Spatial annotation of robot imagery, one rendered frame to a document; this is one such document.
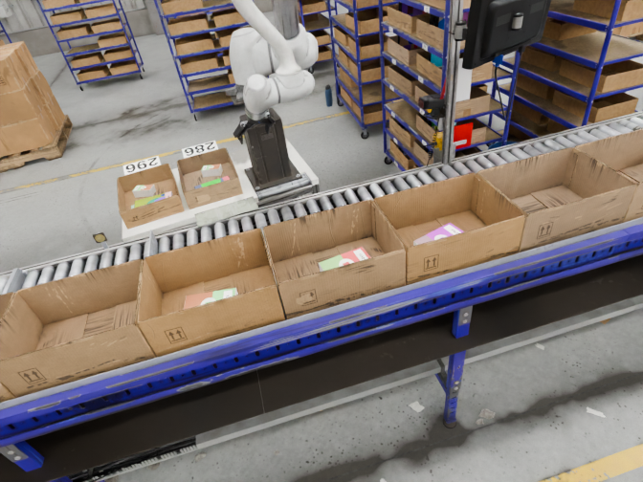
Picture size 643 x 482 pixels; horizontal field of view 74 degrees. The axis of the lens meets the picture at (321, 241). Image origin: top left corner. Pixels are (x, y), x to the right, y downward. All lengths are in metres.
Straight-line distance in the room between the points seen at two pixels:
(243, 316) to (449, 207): 0.86
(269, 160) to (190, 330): 1.15
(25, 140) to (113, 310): 4.19
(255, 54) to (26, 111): 3.82
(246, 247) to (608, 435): 1.68
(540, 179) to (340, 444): 1.39
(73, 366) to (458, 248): 1.17
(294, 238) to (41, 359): 0.81
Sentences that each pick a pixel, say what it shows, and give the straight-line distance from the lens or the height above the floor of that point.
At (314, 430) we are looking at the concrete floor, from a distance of 2.13.
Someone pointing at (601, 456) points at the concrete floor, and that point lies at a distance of 2.23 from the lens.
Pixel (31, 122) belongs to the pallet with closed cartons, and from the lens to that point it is 5.58.
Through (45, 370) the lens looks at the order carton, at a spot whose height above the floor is 0.97.
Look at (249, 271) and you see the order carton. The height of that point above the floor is 0.89.
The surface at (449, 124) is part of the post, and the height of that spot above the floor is 0.96.
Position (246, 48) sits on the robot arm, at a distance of 2.05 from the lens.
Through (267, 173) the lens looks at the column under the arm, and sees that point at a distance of 2.24.
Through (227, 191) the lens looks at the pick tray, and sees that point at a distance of 2.22.
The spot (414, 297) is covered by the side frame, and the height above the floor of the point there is 0.91.
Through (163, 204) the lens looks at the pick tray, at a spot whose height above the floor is 0.83.
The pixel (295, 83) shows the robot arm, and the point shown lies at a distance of 1.79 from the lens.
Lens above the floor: 1.88
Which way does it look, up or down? 39 degrees down
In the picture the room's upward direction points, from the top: 9 degrees counter-clockwise
